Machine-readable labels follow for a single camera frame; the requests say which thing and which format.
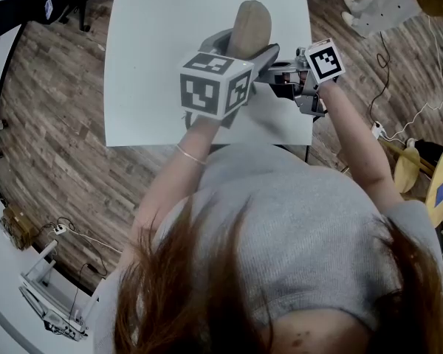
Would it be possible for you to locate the white metal rack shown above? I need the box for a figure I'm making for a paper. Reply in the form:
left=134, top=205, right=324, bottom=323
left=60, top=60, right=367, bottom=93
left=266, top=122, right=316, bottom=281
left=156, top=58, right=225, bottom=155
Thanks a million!
left=18, top=240, right=100, bottom=341

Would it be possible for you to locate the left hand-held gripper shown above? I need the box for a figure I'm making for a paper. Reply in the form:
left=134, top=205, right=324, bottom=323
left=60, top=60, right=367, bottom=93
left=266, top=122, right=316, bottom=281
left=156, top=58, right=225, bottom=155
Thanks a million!
left=179, top=29, right=282, bottom=129

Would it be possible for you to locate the thin black floor cable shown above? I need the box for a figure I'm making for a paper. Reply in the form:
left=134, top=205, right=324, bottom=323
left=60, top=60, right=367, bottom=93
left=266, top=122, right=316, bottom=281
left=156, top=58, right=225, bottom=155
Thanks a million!
left=40, top=218, right=109, bottom=278

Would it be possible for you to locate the person's left forearm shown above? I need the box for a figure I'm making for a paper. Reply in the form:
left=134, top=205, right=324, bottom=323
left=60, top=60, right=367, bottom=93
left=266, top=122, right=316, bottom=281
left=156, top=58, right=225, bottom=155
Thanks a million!
left=128, top=117, right=223, bottom=243

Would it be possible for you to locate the black office chair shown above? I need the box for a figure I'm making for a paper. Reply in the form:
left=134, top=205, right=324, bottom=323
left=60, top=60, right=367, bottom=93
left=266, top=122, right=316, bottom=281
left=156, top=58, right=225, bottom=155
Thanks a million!
left=0, top=0, right=108, bottom=46

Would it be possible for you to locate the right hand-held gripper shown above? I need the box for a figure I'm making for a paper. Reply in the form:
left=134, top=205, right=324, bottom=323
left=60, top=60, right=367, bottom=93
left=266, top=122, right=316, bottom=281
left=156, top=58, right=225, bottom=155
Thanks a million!
left=259, top=38, right=347, bottom=118

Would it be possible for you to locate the thin white floor cable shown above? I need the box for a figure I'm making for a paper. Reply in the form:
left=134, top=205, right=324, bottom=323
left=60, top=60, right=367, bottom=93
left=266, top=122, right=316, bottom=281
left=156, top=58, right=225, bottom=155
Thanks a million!
left=64, top=230, right=123, bottom=254

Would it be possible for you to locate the thin metal bracelet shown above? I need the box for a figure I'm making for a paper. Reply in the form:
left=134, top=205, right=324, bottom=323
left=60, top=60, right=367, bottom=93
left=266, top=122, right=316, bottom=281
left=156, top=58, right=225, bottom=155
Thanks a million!
left=176, top=144, right=208, bottom=166

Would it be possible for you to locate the brown cardboard box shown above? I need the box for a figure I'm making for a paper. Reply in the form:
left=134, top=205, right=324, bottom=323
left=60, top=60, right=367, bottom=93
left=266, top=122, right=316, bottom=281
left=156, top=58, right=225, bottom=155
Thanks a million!
left=0, top=204, right=37, bottom=251

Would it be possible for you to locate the black power cable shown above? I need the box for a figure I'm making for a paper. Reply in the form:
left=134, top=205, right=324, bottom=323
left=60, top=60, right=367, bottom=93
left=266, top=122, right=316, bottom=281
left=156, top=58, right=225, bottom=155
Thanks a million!
left=368, top=30, right=391, bottom=124

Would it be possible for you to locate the person's right forearm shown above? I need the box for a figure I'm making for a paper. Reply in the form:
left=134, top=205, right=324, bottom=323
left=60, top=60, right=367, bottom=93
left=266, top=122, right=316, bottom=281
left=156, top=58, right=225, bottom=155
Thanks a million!
left=319, top=81, right=402, bottom=213

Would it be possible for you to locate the long white cable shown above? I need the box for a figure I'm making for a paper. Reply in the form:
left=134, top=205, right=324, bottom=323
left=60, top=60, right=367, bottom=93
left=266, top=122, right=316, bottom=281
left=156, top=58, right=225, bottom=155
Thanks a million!
left=385, top=15, right=443, bottom=142

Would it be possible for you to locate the tan oval stone object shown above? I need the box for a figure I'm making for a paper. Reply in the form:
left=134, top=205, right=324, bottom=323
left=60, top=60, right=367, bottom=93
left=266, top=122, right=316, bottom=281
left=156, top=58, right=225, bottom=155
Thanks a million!
left=228, top=0, right=273, bottom=60

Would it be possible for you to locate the person's grey knit top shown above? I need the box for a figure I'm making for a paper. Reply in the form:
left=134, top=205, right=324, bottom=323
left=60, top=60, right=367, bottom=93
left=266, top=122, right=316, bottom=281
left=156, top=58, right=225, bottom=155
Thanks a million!
left=94, top=142, right=443, bottom=354

